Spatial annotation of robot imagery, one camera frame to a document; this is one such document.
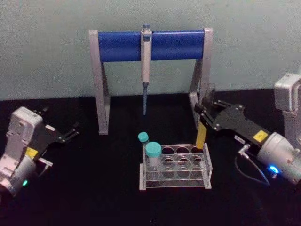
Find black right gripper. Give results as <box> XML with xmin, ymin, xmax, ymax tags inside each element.
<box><xmin>194</xmin><ymin>95</ymin><xmax>269</xmax><ymax>147</ymax></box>

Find large tube with teal cap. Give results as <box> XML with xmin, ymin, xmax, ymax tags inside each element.
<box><xmin>145</xmin><ymin>141</ymin><xmax>163</xmax><ymax>171</ymax></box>

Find clear plastic tube rack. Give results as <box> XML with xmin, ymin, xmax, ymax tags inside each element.
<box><xmin>139</xmin><ymin>142</ymin><xmax>214</xmax><ymax>191</ymax></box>

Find blue pipette tip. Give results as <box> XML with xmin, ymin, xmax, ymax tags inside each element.
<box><xmin>142</xmin><ymin>82</ymin><xmax>150</xmax><ymax>116</ymax></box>

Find small tube with teal cap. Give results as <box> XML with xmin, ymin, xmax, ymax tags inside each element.
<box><xmin>137</xmin><ymin>131</ymin><xmax>151</xmax><ymax>163</ymax></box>

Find white pipette with blue knob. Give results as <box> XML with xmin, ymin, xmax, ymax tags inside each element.
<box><xmin>140</xmin><ymin>23</ymin><xmax>153</xmax><ymax>86</ymax></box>

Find grey stand with blue bar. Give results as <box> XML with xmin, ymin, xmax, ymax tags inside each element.
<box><xmin>88</xmin><ymin>27</ymin><xmax>214</xmax><ymax>136</ymax></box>

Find clear tube with yellow liquid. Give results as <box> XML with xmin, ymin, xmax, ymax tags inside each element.
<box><xmin>195</xmin><ymin>82</ymin><xmax>217</xmax><ymax>151</ymax></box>

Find black table cloth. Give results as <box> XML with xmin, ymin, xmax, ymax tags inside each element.
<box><xmin>0</xmin><ymin>88</ymin><xmax>301</xmax><ymax>226</ymax></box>

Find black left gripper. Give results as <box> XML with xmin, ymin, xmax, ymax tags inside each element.
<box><xmin>25</xmin><ymin>106</ymin><xmax>80</xmax><ymax>162</ymax></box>

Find thin dark gripper cable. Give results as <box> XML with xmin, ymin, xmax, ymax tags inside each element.
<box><xmin>234</xmin><ymin>144</ymin><xmax>271</xmax><ymax>187</ymax></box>

